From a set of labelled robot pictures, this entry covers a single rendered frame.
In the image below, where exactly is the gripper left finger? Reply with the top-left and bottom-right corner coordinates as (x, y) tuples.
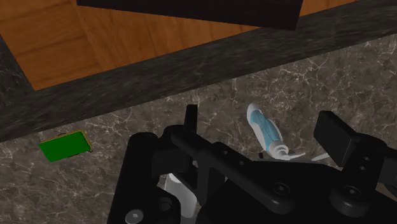
(106, 104), (297, 224)

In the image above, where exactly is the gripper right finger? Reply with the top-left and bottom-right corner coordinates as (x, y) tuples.
(312, 110), (397, 218)

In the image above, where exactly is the white rounded object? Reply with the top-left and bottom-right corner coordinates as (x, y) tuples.
(164, 172), (199, 218)

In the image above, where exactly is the green flat box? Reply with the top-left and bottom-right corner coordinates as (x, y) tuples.
(38, 129), (93, 163)

